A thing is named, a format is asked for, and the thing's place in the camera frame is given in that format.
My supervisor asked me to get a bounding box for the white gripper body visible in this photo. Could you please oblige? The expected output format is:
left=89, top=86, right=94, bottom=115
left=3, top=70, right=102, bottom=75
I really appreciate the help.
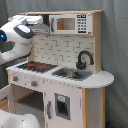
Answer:
left=27, top=16, right=43, bottom=25

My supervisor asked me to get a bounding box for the toy microwave door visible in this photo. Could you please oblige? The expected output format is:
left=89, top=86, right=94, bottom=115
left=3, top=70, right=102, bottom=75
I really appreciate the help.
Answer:
left=49, top=14, right=77, bottom=34

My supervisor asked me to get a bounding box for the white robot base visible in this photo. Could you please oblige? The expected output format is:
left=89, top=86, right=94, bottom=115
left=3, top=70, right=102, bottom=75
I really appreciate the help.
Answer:
left=0, top=109, right=40, bottom=128

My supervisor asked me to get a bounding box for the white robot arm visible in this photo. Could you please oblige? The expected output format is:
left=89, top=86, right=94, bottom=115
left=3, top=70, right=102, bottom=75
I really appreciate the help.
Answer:
left=0, top=15, right=43, bottom=65

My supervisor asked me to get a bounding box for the wooden toy kitchen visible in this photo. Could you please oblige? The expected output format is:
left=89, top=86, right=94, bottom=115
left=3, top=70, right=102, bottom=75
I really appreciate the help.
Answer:
left=7, top=10, right=114, bottom=128

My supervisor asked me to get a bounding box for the grey range hood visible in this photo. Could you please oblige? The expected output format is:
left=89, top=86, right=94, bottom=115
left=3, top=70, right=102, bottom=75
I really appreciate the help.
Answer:
left=31, top=24, right=50, bottom=34

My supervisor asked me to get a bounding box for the black toy stovetop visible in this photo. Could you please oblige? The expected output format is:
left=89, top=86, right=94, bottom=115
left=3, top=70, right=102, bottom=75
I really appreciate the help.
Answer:
left=19, top=61, right=56, bottom=73

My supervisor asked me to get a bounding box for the left oven knob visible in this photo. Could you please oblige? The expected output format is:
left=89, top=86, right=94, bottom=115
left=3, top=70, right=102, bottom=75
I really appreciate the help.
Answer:
left=12, top=75, right=19, bottom=83

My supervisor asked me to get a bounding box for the oven knob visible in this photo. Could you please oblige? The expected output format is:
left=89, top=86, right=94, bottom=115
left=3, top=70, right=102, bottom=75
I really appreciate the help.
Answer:
left=12, top=75, right=19, bottom=83
left=31, top=81, right=38, bottom=87

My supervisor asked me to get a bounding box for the grey toy sink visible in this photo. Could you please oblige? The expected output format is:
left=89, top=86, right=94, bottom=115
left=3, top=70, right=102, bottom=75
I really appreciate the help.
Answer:
left=52, top=67, right=92, bottom=81

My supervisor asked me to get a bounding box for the right oven knob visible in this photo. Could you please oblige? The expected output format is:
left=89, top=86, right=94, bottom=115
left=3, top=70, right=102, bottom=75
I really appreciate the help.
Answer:
left=31, top=81, right=38, bottom=87

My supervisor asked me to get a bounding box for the black toy faucet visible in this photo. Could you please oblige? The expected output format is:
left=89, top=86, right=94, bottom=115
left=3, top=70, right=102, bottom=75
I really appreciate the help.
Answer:
left=76, top=50, right=94, bottom=70

